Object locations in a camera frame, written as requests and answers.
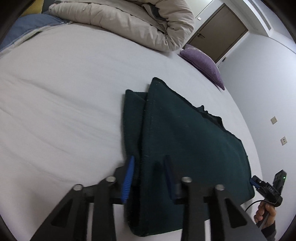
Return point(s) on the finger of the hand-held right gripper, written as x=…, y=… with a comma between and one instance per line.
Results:
x=255, y=182

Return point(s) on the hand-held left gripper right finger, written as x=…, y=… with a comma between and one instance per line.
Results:
x=168, y=173

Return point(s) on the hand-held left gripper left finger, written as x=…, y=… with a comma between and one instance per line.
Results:
x=128, y=178

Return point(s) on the dark green sweater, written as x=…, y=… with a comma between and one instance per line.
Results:
x=192, y=143

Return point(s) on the person's right forearm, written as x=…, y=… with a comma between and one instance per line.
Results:
x=270, y=233

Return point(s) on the person's right hand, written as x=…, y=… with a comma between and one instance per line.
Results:
x=271, y=215

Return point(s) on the purple pillow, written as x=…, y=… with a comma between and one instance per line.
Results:
x=205, y=63

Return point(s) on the brown door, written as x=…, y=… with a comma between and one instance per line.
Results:
x=219, y=30

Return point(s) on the beige rolled duvet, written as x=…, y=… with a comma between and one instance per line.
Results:
x=129, y=20

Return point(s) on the air vent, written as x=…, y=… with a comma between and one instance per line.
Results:
x=260, y=15

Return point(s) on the blue pillow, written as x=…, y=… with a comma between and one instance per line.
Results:
x=30, y=25

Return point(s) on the yellow pillow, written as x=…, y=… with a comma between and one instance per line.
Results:
x=34, y=5

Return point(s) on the wall socket plate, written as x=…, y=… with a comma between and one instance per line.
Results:
x=274, y=119
x=283, y=140

